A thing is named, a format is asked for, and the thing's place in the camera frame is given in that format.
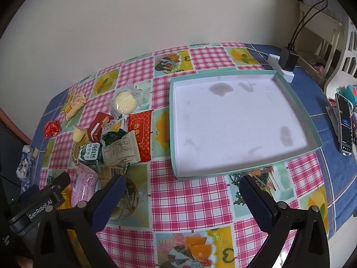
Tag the pink snack packet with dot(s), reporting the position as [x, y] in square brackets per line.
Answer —
[82, 184]

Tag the red-brown small box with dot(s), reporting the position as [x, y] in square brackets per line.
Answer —
[96, 128]

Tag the teal-edged white tray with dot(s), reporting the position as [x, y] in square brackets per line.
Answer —
[237, 122]

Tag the teal toy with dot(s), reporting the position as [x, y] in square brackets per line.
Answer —
[350, 93]

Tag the black charger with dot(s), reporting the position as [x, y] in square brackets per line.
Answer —
[288, 58]

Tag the yellow cracker packet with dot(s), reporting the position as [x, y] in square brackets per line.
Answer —
[74, 106]

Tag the pink toy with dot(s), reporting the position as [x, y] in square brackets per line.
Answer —
[316, 65]

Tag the clear biscuit packet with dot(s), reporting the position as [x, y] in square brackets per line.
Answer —
[110, 171]

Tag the white power strip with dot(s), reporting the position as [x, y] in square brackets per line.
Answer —
[287, 76]

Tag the pink checked tablecloth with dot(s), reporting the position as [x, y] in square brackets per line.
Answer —
[195, 201]

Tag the white blue plastic wrapper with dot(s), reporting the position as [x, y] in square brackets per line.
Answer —
[23, 163]

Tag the black phone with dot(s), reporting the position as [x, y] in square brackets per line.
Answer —
[345, 122]

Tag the large yellow snack packet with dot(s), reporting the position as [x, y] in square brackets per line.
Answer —
[66, 201]

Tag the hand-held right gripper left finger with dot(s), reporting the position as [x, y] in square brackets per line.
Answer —
[115, 192]

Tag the red-orange packet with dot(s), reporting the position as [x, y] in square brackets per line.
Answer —
[142, 136]

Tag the red crinkled snack packet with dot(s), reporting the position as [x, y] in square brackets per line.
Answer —
[52, 128]

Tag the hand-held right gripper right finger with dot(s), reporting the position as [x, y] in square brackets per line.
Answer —
[254, 201]

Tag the grey phone stand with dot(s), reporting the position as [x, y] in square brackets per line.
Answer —
[333, 117]

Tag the beige snack packet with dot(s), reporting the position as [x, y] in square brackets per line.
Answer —
[121, 150]

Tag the white chair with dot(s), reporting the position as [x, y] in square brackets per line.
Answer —
[350, 50]

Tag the round pastry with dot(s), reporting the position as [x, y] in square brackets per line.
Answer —
[125, 103]

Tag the green and white snack packet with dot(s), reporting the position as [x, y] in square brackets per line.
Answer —
[89, 152]

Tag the blue cloth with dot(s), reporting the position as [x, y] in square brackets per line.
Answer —
[320, 95]

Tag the dark green snack packet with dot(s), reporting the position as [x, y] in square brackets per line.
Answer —
[113, 135]

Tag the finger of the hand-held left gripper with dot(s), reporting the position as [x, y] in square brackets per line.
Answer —
[60, 180]

